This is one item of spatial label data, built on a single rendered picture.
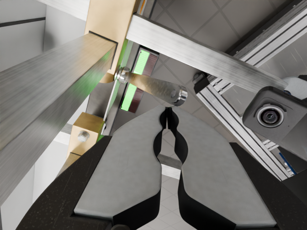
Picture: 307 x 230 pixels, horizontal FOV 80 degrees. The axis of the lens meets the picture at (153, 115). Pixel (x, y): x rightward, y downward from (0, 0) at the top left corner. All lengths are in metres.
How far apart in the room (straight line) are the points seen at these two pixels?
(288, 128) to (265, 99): 0.03
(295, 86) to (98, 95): 0.39
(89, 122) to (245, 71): 0.29
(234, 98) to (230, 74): 0.80
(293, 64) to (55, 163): 1.15
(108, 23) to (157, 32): 0.06
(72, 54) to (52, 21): 0.39
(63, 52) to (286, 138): 0.22
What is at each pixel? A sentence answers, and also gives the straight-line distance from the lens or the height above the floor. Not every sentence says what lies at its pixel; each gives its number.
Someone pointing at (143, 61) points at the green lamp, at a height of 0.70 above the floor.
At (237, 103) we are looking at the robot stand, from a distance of 1.11.
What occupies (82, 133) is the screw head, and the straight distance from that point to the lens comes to 0.37.
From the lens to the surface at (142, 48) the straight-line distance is 0.43.
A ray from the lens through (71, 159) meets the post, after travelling 0.41.
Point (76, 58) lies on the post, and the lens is 0.17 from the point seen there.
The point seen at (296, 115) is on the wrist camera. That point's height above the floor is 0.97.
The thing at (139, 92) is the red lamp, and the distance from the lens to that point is 0.46.
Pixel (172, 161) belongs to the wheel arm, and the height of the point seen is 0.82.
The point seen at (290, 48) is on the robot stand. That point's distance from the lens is 1.09.
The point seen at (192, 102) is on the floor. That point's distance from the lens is 1.28.
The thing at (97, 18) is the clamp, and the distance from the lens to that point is 0.26.
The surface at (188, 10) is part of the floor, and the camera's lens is 1.12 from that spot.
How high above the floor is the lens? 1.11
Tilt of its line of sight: 58 degrees down
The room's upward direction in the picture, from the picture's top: 175 degrees counter-clockwise
